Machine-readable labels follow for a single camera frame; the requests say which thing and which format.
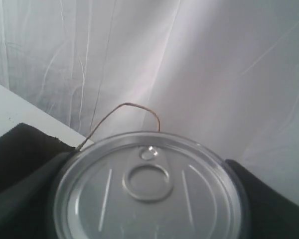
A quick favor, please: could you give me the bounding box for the brown paper bag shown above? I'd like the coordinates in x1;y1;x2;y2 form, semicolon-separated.
0;123;75;193

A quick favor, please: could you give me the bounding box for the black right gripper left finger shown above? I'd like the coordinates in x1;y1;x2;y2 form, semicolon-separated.
0;152;72;239

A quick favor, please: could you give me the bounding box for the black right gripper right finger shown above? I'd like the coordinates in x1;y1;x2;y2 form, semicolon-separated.
226;159;299;239

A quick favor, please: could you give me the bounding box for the white backdrop curtain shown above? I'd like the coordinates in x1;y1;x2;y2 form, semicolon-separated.
0;0;299;205

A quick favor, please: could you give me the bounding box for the dark grain can clear lid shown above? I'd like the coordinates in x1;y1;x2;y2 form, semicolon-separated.
47;131;251;239

